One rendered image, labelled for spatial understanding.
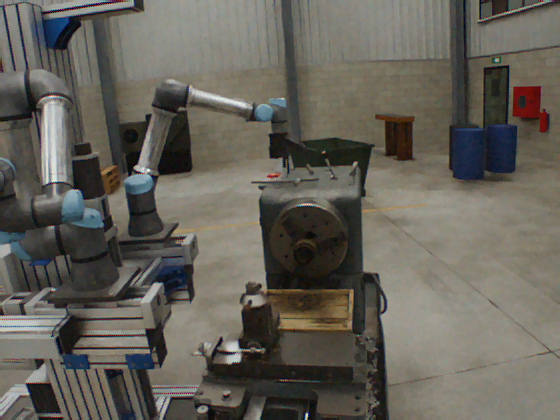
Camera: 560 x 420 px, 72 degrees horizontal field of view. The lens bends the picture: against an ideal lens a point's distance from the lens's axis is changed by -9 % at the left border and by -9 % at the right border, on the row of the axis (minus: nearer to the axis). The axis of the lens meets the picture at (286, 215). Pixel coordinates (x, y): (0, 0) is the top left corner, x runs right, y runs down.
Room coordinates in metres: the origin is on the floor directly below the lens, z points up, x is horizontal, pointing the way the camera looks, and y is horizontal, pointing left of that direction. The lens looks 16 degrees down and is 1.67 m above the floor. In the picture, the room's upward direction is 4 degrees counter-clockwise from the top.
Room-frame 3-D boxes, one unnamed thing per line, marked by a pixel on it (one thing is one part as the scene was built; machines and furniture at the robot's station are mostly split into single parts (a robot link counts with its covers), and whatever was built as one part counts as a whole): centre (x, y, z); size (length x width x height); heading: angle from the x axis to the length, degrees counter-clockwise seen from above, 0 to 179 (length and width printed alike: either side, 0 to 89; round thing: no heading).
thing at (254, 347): (1.08, 0.10, 0.99); 0.20 x 0.10 x 0.05; 169
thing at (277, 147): (1.94, 0.01, 1.44); 0.09 x 0.08 x 0.12; 79
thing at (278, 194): (2.05, -0.15, 1.06); 0.59 x 0.48 x 0.39; 169
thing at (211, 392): (0.99, 0.04, 0.90); 0.47 x 0.30 x 0.06; 79
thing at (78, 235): (1.16, 0.62, 1.33); 0.13 x 0.12 x 0.14; 109
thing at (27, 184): (1.12, 0.74, 1.54); 0.15 x 0.12 x 0.55; 109
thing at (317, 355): (1.03, 0.05, 0.95); 0.43 x 0.17 x 0.05; 79
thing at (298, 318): (1.38, -0.04, 0.89); 0.36 x 0.30 x 0.04; 79
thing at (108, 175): (8.73, 4.09, 0.22); 1.25 x 0.86 x 0.44; 9
